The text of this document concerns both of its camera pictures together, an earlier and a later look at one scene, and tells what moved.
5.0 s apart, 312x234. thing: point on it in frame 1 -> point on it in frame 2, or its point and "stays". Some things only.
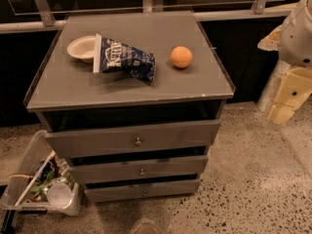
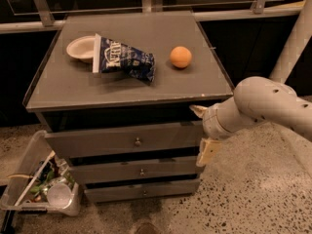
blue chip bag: [112, 57] stays
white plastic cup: [59, 195] stays
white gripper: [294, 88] -> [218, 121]
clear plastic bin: [43, 181] stays
